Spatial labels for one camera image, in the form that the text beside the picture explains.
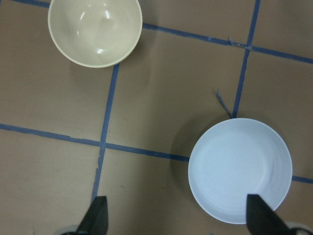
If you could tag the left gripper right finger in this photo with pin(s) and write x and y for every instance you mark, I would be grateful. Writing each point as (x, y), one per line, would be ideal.
(261, 219)

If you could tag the blue plate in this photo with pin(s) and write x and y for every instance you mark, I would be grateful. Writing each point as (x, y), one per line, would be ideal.
(233, 159)

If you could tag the cream bowl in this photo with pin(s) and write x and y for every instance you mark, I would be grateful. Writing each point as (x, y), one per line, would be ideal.
(95, 33)

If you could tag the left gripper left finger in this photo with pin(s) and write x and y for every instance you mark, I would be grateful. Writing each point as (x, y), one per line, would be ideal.
(95, 221)

